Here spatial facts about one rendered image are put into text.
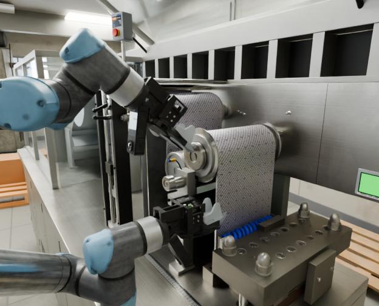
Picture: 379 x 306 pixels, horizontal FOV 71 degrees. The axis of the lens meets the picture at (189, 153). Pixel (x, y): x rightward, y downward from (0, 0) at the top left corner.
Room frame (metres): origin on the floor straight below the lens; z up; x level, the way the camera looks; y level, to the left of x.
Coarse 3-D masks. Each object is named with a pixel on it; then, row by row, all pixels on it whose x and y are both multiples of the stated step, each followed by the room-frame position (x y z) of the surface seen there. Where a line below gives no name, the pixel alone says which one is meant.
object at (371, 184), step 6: (366, 174) 0.66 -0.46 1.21; (366, 180) 0.65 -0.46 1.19; (372, 180) 0.64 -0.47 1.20; (378, 180) 0.63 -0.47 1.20; (360, 186) 0.66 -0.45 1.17; (366, 186) 0.65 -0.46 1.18; (372, 186) 0.64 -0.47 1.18; (378, 186) 0.63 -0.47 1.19; (366, 192) 0.65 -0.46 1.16; (372, 192) 0.64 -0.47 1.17; (378, 192) 0.63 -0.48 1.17
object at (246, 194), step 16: (224, 176) 0.66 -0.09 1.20; (240, 176) 0.70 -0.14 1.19; (256, 176) 0.74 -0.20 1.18; (272, 176) 0.79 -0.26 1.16; (224, 192) 0.67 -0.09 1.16; (240, 192) 0.70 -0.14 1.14; (256, 192) 0.74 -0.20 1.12; (224, 208) 0.67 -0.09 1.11; (240, 208) 0.70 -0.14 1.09; (256, 208) 0.75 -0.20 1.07; (224, 224) 0.67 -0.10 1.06; (240, 224) 0.71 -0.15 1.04
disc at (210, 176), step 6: (198, 132) 0.70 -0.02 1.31; (204, 132) 0.68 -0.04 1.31; (210, 138) 0.66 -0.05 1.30; (210, 144) 0.66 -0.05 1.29; (216, 144) 0.65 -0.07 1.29; (216, 150) 0.64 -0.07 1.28; (216, 156) 0.64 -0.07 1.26; (186, 162) 0.74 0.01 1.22; (216, 162) 0.64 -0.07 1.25; (216, 168) 0.64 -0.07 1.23; (210, 174) 0.66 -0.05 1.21; (198, 180) 0.70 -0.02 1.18; (204, 180) 0.68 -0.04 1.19; (210, 180) 0.66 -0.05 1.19
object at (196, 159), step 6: (192, 144) 0.69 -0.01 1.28; (198, 144) 0.67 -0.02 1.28; (198, 150) 0.67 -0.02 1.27; (204, 150) 0.66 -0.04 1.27; (186, 156) 0.71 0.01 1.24; (192, 156) 0.69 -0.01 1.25; (198, 156) 0.67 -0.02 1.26; (204, 156) 0.66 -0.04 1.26; (192, 162) 0.69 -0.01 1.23; (198, 162) 0.67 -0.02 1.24; (204, 162) 0.66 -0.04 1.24; (192, 168) 0.69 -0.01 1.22; (198, 168) 0.67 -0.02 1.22
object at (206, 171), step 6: (198, 138) 0.69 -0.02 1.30; (204, 138) 0.67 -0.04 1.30; (204, 144) 0.67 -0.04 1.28; (210, 150) 0.65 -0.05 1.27; (210, 156) 0.65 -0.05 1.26; (210, 162) 0.65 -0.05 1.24; (204, 168) 0.67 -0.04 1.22; (210, 168) 0.65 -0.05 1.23; (198, 174) 0.69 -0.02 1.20; (204, 174) 0.67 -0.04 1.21
